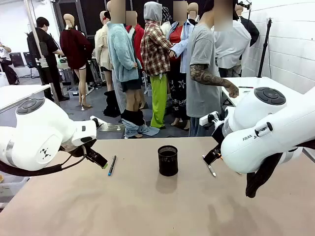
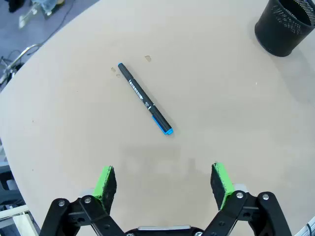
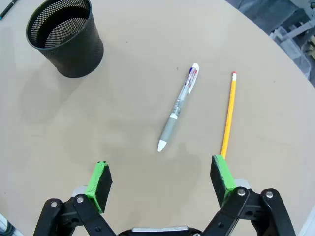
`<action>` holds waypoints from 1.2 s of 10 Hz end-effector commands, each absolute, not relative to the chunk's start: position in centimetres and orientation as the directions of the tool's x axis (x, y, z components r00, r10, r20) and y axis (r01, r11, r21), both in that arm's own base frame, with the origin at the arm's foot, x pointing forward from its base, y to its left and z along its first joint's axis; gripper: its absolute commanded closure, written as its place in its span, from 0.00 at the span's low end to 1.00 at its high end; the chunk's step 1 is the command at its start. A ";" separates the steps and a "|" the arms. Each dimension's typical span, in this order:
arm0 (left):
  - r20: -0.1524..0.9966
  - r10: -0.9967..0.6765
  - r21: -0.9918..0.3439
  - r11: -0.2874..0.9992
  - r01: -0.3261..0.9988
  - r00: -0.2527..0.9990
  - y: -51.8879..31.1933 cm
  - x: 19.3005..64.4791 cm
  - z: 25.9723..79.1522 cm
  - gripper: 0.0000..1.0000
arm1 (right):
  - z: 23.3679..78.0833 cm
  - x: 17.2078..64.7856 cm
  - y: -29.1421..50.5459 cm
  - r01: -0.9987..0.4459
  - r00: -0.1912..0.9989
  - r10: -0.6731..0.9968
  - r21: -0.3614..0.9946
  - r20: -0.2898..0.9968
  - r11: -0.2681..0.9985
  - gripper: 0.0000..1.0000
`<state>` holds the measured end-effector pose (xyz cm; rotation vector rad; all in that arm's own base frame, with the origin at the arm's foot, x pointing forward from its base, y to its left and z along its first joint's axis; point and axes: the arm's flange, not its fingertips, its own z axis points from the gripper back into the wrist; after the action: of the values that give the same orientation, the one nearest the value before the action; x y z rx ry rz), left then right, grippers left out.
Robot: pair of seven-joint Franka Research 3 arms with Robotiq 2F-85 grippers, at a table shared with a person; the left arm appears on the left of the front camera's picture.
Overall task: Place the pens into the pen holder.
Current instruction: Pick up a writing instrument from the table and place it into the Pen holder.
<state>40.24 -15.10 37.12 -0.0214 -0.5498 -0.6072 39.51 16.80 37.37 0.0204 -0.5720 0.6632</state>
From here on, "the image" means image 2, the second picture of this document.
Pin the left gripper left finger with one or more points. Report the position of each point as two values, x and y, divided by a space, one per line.
104 186

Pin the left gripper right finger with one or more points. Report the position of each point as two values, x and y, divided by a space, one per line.
222 183

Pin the black pen with blue cap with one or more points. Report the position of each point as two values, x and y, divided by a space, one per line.
145 99

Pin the black mesh pen holder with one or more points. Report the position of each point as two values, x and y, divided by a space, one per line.
283 27

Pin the black floor equipment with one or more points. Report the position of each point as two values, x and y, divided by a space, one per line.
8 189

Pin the chrome chair base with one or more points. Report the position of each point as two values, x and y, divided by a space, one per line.
14 62

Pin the clear plastic floor object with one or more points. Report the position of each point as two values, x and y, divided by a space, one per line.
41 8

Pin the white frame shelf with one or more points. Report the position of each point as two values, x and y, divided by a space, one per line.
17 221

